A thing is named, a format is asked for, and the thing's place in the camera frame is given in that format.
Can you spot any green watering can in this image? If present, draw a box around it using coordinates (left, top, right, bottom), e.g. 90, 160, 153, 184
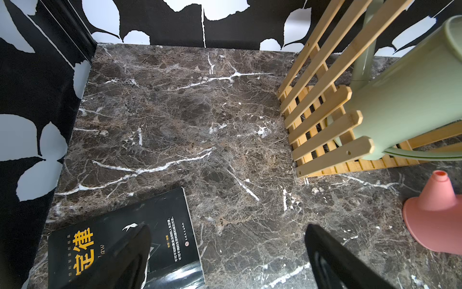
345, 1, 462, 160

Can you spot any black book yellow title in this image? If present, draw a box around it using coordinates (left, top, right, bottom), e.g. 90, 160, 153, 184
48, 188, 205, 289

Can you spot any pink watering can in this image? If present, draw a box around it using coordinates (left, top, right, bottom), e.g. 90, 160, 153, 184
403, 171, 462, 255

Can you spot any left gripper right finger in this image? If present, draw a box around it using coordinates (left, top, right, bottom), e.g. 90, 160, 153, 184
304, 224, 392, 289

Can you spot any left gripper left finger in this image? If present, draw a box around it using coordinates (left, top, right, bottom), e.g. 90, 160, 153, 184
64, 223, 151, 289

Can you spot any wooden slatted two-tier shelf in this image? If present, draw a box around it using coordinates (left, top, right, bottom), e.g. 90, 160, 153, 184
277, 1, 462, 178

